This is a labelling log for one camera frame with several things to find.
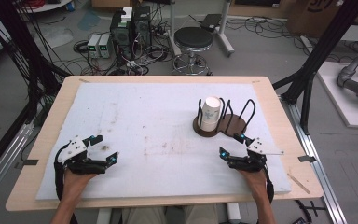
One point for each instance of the white foam mat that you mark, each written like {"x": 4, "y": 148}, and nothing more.
{"x": 167, "y": 102}

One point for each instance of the white platform board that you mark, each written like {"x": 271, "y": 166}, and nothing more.
{"x": 341, "y": 99}

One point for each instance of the blue tape roll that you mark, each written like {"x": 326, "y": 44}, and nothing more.
{"x": 70, "y": 6}

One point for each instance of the black tape piece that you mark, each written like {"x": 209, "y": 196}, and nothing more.
{"x": 30, "y": 162}
{"x": 307, "y": 158}

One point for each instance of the person's right hand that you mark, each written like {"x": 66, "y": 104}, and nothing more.
{"x": 258, "y": 183}

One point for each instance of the black computer tower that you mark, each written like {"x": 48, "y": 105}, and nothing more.
{"x": 121, "y": 34}
{"x": 142, "y": 29}

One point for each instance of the white printed paper cup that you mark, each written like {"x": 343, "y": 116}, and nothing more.
{"x": 209, "y": 127}
{"x": 210, "y": 110}

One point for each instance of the aluminium rail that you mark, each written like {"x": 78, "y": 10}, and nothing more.
{"x": 320, "y": 174}
{"x": 6, "y": 158}

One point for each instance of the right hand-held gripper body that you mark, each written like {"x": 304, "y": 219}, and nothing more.
{"x": 261, "y": 147}

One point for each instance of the person's beige trousers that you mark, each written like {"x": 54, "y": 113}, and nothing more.
{"x": 199, "y": 214}

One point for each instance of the round white table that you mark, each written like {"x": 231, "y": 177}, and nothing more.
{"x": 48, "y": 6}

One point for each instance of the white metal stand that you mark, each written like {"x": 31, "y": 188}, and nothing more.
{"x": 225, "y": 37}

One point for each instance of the flat black device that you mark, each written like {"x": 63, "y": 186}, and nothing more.
{"x": 210, "y": 21}

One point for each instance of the black metal frame post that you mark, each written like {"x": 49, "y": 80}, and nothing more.
{"x": 323, "y": 46}

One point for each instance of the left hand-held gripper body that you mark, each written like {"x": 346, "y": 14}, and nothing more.
{"x": 73, "y": 148}

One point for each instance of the person's left hand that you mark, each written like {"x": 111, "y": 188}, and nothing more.
{"x": 74, "y": 185}

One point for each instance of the thin wooden stick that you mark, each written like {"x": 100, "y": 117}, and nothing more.
{"x": 298, "y": 183}

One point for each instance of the brown cardboard box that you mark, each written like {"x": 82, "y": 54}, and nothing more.
{"x": 313, "y": 15}

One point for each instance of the small white box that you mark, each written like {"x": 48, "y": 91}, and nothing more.
{"x": 126, "y": 14}

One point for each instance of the white table leg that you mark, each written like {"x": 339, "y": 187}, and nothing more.
{"x": 233, "y": 213}
{"x": 104, "y": 216}

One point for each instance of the black round stool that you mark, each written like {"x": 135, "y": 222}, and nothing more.
{"x": 193, "y": 37}

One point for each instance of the white power supply unit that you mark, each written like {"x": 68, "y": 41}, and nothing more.
{"x": 93, "y": 45}
{"x": 104, "y": 45}

